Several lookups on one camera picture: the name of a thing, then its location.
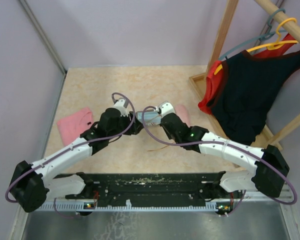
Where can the pink folded garment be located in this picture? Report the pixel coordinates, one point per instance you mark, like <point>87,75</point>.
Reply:
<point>71,126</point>

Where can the pink glasses case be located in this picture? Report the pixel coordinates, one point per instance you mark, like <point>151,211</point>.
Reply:
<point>182,112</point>

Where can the navy tank top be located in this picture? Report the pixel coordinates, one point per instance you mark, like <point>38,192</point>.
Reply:
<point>248,89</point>

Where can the red tank top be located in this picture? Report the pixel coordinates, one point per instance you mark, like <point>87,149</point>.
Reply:
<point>213,82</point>

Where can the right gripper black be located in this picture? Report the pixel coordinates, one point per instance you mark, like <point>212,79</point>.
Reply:
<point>167,134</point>

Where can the teal hanger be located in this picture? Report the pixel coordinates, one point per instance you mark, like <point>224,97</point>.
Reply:
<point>262,37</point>

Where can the orange sunglasses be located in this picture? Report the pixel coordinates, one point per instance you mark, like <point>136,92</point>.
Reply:
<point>160,148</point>

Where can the newspaper print glasses case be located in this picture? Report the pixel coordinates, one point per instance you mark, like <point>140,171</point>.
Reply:
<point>150,113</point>

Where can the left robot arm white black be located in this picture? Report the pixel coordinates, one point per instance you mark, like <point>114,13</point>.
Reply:
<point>32,184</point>

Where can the yellow hanger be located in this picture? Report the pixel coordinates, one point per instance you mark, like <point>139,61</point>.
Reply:
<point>280,32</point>

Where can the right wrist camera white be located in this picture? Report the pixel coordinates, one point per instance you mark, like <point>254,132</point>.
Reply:
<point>165,108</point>

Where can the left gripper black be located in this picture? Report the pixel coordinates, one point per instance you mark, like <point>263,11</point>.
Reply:
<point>136,126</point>

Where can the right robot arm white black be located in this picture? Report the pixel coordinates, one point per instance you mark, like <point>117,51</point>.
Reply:
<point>264,169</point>

